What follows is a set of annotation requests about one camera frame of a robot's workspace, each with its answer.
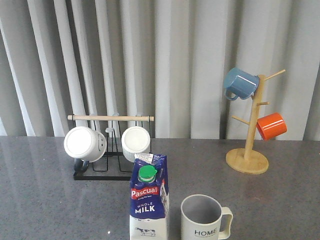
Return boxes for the blue Pascual milk carton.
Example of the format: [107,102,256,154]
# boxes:
[129,153,170,240]

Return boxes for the black wire mug rack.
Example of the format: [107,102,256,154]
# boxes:
[67,114,155,181]

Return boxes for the pale green HOME mug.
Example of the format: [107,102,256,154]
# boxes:
[180,194,233,240]

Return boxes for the blue enamel mug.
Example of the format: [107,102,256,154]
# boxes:
[223,67,260,101]

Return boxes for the white smiley face mug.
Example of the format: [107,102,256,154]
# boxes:
[63,126,107,163]

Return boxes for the white ribbed mug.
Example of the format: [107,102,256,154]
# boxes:
[121,126,151,163]

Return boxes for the orange enamel mug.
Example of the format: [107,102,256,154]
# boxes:
[256,112,288,141]

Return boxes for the wooden mug tree stand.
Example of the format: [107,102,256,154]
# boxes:
[226,69,285,175]

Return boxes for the grey pleated curtain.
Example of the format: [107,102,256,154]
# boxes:
[0,0,320,141]

